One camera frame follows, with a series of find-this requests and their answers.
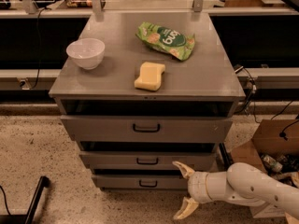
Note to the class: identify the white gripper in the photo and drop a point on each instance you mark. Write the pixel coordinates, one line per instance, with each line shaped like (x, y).
(197, 186)

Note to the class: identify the grey bottom drawer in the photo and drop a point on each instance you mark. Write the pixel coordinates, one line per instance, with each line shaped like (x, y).
(139, 182)

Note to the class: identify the grey drawer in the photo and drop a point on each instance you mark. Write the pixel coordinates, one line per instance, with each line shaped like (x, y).
(145, 160)
(139, 182)
(146, 129)

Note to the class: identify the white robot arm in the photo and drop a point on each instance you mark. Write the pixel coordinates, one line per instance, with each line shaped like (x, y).
(241, 184)

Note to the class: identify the grey middle drawer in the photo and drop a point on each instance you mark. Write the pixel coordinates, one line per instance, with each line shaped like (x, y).
(145, 160)

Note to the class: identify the grey metal drawer cabinet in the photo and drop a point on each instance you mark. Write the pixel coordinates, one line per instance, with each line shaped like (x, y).
(204, 86)

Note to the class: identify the grey top drawer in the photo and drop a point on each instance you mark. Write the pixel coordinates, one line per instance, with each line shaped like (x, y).
(146, 129)

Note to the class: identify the black bar on floor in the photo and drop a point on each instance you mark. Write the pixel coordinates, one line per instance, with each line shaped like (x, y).
(226, 157)

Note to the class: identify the cardboard box with junk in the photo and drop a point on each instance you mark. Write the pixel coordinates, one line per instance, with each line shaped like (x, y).
(274, 140)

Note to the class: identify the yellow sponge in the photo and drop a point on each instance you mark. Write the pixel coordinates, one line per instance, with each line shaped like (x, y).
(150, 76)

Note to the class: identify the green snack bag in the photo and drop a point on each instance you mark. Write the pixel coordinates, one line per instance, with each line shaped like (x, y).
(166, 40)

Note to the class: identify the black chair leg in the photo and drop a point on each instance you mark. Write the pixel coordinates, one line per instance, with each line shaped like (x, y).
(28, 217)

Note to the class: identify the white bowl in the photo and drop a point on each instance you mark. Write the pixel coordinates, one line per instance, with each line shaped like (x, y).
(86, 53)

